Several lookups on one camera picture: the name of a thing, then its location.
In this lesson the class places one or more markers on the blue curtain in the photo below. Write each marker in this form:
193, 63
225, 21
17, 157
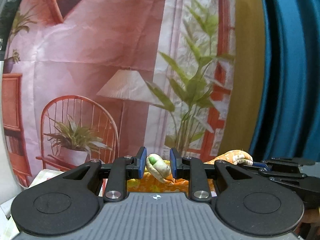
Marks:
288, 119

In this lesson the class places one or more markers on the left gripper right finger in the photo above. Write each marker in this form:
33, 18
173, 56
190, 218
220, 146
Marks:
180, 166

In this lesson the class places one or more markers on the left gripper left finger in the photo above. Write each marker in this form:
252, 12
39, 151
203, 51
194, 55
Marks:
135, 165

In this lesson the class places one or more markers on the printed room scene backdrop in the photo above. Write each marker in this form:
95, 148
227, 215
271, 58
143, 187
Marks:
98, 79

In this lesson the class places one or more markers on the operator right hand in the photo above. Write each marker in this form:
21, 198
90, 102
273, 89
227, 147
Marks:
310, 216

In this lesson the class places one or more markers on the orange floral cloth toy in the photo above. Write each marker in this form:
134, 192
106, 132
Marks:
158, 178

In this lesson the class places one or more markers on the green checkered tablecloth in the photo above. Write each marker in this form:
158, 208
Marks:
8, 227

